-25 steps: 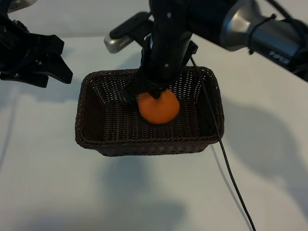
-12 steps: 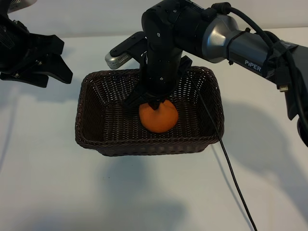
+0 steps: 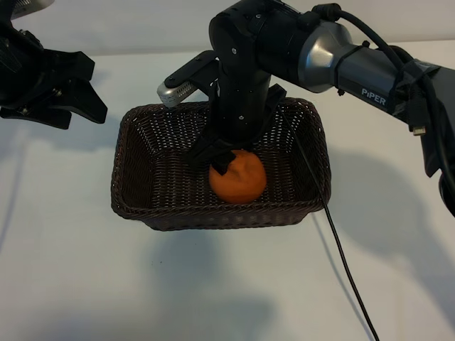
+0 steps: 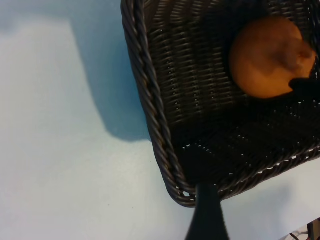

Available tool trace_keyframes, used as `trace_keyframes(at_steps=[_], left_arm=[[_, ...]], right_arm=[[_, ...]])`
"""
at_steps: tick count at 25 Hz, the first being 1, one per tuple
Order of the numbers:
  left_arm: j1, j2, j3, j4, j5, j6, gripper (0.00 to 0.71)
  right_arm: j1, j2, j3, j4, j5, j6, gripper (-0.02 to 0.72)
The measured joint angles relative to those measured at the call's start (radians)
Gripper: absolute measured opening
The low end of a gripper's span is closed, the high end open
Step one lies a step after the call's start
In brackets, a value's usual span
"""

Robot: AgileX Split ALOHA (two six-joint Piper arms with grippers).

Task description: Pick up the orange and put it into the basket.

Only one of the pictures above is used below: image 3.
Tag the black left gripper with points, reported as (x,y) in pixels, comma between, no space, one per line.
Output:
(32,74)

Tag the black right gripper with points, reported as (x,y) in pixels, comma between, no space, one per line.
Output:
(241,106)

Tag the orange mandarin fruit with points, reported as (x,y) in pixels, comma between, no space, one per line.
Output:
(241,181)

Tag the dark brown wicker basket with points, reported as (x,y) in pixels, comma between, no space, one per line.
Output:
(160,199)

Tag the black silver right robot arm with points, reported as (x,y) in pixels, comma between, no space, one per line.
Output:
(320,53)

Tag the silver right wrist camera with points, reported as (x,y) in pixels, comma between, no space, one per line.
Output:
(174,94)

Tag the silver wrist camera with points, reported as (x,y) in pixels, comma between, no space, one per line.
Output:
(28,7)
(174,94)

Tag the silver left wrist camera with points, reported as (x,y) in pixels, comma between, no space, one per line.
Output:
(28,7)

